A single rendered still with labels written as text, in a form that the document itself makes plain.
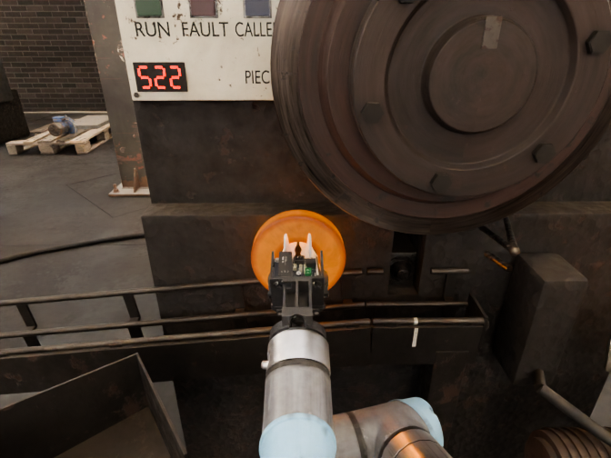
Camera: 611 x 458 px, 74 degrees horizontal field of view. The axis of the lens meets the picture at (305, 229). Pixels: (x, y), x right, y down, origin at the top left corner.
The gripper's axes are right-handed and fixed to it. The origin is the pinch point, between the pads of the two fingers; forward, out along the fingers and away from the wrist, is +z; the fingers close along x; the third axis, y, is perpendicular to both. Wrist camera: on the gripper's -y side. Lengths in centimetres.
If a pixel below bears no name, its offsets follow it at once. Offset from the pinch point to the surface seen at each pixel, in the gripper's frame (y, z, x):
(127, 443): -18.0, -23.6, 26.0
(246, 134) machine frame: 12.4, 15.3, 8.7
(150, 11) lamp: 31.3, 17.7, 21.1
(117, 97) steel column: -73, 239, 133
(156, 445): -17.6, -24.1, 21.4
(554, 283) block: -4.4, -5.4, -41.5
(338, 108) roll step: 24.3, -1.2, -5.5
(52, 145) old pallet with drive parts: -162, 332, 261
